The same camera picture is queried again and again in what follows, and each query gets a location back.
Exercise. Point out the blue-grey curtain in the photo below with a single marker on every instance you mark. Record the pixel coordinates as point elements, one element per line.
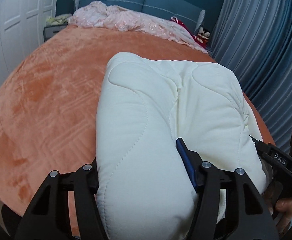
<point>261,55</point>

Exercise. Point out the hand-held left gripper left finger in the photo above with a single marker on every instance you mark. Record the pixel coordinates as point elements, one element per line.
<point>93,177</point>

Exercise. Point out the cream quilted jacket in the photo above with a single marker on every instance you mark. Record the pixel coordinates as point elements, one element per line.
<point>148,105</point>

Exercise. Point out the blue padded headboard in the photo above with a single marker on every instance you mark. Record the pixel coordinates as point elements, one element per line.
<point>161,0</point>

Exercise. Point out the orange plush blanket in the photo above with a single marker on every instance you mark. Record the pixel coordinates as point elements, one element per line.
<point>48,92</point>

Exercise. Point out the pink lace quilt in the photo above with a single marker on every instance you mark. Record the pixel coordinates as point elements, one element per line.
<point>136,22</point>

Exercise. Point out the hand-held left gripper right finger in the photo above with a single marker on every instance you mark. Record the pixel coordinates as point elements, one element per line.
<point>186,160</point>

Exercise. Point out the pale yellow cloth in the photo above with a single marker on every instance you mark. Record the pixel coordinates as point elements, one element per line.
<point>55,19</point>

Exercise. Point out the person's right hand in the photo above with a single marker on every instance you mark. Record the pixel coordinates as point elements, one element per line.
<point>284,210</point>

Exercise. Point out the plush toy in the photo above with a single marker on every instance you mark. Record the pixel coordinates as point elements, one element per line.
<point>203,33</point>

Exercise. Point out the red cloth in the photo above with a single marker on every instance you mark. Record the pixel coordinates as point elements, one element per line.
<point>183,27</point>

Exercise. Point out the dark nightstand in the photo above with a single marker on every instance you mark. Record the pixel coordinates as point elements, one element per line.
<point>52,31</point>

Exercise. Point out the white wardrobe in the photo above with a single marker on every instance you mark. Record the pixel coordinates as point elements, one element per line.
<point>15,17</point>

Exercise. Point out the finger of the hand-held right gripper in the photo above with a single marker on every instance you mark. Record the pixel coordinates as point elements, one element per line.
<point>257,143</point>

